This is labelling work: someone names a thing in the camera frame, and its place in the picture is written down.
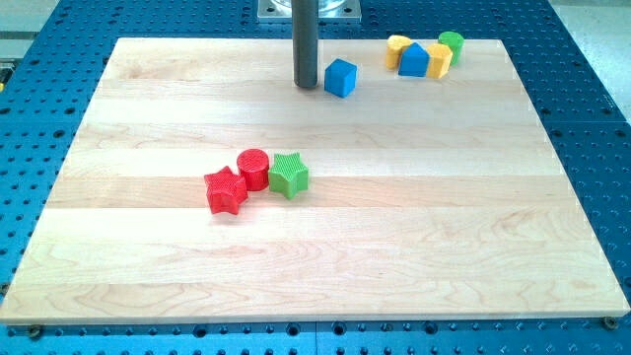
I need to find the green star block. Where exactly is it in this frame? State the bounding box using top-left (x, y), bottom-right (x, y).
top-left (268, 152), bottom-right (309, 200)

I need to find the yellow pentagon block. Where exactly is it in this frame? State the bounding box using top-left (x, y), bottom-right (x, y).
top-left (426, 43), bottom-right (453, 79)

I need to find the yellow cylinder block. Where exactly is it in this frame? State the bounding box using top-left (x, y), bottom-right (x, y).
top-left (385, 35), bottom-right (412, 70)

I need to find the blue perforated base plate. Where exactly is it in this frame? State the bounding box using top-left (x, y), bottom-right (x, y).
top-left (1, 0), bottom-right (630, 354)

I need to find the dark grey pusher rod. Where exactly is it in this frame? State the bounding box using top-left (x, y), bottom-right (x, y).
top-left (291, 0), bottom-right (318, 89)

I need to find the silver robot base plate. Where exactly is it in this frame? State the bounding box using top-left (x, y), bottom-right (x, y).
top-left (253, 0), bottom-right (362, 24)

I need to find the blue triangle house block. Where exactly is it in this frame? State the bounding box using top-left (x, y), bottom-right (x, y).
top-left (398, 42), bottom-right (430, 77)

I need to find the green cylinder block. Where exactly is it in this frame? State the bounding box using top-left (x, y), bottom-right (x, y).
top-left (438, 31), bottom-right (464, 65)

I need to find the blue cube block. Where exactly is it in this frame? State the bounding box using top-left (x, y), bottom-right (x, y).
top-left (324, 58), bottom-right (358, 98)

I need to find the red cylinder block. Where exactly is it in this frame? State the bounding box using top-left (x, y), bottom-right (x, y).
top-left (237, 149), bottom-right (269, 191)

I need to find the red star block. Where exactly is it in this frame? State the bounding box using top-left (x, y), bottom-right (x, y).
top-left (204, 166), bottom-right (248, 215)

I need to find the light wooden board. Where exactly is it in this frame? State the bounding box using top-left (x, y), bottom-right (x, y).
top-left (1, 37), bottom-right (630, 325)

